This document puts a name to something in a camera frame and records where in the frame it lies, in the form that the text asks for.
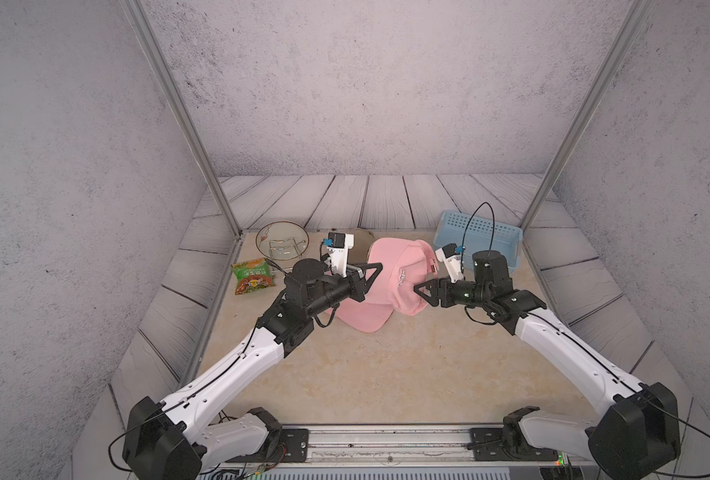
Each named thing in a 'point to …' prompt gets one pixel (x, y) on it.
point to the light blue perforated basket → (475, 235)
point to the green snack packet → (251, 276)
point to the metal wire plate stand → (285, 244)
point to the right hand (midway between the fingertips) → (423, 287)
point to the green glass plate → (281, 230)
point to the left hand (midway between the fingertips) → (385, 269)
